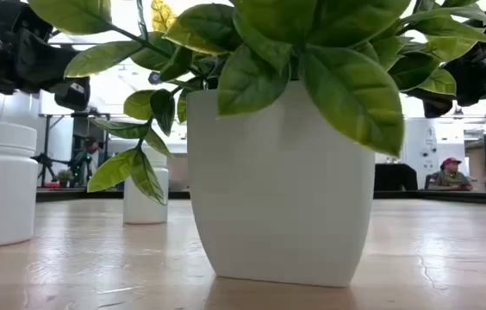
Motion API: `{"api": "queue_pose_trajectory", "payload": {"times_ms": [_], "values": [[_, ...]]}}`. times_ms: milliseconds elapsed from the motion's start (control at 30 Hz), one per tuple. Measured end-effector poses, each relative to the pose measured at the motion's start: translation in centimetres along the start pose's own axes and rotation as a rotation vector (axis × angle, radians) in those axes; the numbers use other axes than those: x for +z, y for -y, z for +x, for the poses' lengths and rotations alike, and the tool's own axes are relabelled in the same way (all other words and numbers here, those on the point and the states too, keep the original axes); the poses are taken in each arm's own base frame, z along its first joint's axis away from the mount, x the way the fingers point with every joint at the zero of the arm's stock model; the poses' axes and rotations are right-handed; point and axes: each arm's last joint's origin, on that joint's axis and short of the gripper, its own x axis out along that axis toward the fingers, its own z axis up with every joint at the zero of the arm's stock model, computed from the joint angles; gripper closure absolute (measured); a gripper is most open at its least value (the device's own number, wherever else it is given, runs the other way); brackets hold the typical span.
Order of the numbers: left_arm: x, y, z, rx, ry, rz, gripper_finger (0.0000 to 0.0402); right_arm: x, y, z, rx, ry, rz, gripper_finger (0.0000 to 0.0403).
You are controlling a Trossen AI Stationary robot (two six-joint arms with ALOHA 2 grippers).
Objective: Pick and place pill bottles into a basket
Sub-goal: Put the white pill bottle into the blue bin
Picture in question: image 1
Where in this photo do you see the white printed pillar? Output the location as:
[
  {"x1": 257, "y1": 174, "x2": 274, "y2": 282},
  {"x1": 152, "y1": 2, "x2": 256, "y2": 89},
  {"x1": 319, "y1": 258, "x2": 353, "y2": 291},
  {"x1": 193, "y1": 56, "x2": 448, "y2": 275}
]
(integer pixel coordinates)
[{"x1": 404, "y1": 118, "x2": 440, "y2": 190}]

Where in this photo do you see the person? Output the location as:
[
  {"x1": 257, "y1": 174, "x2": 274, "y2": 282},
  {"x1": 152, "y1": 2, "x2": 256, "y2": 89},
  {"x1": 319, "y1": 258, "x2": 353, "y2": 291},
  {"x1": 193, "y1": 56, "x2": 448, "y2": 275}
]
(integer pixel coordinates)
[
  {"x1": 427, "y1": 157, "x2": 474, "y2": 192},
  {"x1": 69, "y1": 136, "x2": 101, "y2": 189}
]

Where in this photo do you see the black draped table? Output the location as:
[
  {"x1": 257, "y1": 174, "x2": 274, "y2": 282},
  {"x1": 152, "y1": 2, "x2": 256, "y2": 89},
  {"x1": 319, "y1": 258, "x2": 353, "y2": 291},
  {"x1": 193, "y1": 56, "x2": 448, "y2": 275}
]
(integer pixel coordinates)
[{"x1": 374, "y1": 163, "x2": 420, "y2": 192}]

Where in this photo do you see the small background potted plant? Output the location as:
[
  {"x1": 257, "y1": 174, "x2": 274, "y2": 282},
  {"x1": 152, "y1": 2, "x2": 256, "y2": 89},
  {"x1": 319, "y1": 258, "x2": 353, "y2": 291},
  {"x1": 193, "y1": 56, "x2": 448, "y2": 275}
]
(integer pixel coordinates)
[{"x1": 55, "y1": 169, "x2": 75, "y2": 189}]

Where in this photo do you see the potted green artificial plant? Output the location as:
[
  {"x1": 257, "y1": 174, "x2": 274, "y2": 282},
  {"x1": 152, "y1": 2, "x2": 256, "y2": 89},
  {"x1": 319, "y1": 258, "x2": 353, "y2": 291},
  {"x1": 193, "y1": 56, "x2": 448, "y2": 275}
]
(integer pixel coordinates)
[{"x1": 27, "y1": 0, "x2": 486, "y2": 288}]

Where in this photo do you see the black metal stand frame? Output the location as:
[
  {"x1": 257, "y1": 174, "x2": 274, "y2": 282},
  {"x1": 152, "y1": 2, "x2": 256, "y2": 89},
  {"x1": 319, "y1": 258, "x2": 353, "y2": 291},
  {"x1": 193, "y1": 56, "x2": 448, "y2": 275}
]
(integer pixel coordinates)
[{"x1": 38, "y1": 111, "x2": 111, "y2": 189}]

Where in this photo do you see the black metal table frame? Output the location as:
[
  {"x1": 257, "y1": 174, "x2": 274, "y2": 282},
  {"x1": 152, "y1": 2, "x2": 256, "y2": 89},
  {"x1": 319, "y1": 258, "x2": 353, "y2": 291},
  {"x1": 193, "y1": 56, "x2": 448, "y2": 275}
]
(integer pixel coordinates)
[{"x1": 35, "y1": 189, "x2": 486, "y2": 206}]

